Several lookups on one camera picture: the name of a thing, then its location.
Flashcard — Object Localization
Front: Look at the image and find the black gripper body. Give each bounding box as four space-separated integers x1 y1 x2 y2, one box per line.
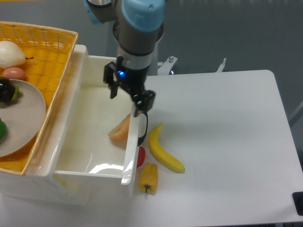
103 56 156 110

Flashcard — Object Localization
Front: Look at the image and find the triangle bread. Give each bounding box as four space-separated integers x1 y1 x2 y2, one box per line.
108 114 131 142

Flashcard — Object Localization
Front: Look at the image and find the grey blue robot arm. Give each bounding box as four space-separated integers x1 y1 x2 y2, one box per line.
84 0 166 117

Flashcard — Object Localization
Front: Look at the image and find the white upper drawer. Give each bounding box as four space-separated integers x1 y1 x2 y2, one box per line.
55 56 142 197

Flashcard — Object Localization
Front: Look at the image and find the white drawer cabinet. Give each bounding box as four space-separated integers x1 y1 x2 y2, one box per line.
0 44 91 205

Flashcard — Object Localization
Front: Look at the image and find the red tomato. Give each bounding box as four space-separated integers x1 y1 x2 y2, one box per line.
136 146 146 168

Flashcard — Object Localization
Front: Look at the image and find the yellow banana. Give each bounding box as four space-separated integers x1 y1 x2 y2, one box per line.
148 124 185 173

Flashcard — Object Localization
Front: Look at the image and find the yellow wicker basket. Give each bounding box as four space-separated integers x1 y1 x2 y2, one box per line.
0 21 78 175

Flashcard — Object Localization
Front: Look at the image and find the yellow bell pepper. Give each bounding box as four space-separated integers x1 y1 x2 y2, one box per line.
138 163 158 194

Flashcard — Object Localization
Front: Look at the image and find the grey plate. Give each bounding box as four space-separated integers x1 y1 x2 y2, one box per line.
0 79 46 157

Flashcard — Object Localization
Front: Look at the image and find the pink egg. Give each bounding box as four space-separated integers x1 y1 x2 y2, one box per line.
2 67 26 80

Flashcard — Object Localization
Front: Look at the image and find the dark purple eggplant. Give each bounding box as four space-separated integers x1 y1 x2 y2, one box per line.
0 77 23 103

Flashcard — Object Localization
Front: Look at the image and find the white pear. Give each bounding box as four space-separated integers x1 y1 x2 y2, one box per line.
0 41 34 69

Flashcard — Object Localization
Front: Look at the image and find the green pepper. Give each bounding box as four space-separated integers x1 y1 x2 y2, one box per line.
0 120 7 140

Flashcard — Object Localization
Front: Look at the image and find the black object at table edge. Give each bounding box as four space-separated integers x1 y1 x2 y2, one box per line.
292 192 303 216

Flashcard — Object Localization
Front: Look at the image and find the black drawer handle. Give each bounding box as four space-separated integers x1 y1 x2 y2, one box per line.
138 113 148 146

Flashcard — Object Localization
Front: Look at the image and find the white table bracket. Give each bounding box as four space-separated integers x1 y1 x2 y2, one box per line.
157 56 178 75

